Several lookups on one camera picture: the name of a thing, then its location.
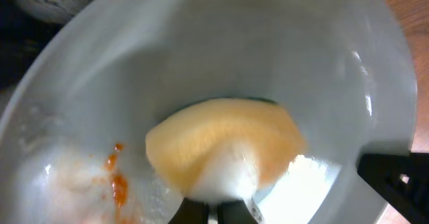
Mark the yellow sponge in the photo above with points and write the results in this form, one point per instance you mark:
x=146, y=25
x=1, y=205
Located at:
x=224, y=148

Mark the black round tray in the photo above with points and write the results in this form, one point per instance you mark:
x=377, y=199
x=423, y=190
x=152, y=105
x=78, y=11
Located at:
x=26, y=28

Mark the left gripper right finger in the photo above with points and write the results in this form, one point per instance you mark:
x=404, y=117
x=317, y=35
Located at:
x=401, y=180

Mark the pale blue plate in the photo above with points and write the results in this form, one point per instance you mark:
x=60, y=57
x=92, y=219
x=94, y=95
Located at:
x=341, y=68

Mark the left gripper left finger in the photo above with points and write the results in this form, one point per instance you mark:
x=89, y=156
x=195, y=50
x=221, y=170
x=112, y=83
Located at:
x=230, y=212

